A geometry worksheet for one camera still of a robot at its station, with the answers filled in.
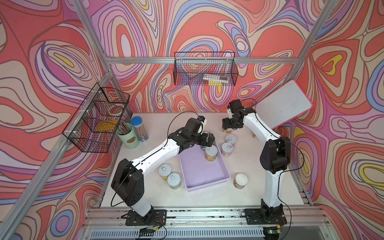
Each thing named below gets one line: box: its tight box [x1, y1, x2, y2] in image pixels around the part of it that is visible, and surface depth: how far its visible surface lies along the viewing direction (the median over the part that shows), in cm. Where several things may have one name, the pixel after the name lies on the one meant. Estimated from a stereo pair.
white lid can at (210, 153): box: [205, 145, 218, 162], surface depth 91 cm
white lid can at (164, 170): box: [158, 164, 172, 181], surface depth 86 cm
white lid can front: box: [221, 142, 234, 158], surface depth 95 cm
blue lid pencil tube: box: [131, 116, 149, 143], surface depth 93 cm
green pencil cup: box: [115, 122, 140, 149], surface depth 95 cm
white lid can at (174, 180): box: [167, 172, 182, 190], surface depth 83 cm
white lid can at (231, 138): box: [225, 134, 237, 147], surface depth 99 cm
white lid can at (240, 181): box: [233, 173, 248, 190], surface depth 81 cm
